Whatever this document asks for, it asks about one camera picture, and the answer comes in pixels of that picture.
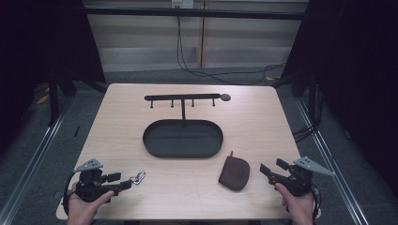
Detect white wall socket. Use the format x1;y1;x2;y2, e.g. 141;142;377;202
171;0;195;9

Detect black key rack with tray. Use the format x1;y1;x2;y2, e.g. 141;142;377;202
143;93;232;159

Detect yellow tape strip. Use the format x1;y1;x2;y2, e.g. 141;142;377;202
36;93;51;106

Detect right hand-held gripper cable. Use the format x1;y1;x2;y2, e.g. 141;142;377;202
310;183;323;219

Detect hand-held gripper cable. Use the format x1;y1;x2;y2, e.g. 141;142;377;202
61;172;78;215
310;183;323;219

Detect beige wall conduit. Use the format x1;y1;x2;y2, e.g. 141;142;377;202
199;0;207;68

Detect person's left hand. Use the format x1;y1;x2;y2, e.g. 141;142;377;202
67;183;115;225

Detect dark curtain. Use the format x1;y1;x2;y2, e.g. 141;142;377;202
0;0;106;158
280;0;398;190

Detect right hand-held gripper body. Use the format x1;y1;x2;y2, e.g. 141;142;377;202
269;156;336;197

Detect bundle of black floor cables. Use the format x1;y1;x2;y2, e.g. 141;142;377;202
292;83;325;143

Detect person's right hand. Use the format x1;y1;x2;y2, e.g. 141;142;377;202
274;182;315;225

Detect silver carabiner keyring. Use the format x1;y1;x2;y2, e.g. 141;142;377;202
130;170;147;186

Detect black horizontal frame bar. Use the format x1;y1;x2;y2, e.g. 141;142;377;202
84;7;309;22

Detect left hand-held gripper cable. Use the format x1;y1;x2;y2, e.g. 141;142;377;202
61;172;78;215

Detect metal floor rail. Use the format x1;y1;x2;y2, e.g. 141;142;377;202
295;97;371;225
0;93;77;225

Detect black metal stand post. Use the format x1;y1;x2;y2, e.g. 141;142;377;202
48;71;61;128

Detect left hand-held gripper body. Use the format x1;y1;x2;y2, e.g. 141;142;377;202
73;157;121;202

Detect brown zip pouch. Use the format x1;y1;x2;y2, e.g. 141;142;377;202
218;150;251;192

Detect black wall cable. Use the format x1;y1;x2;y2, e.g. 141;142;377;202
176;15;287;86

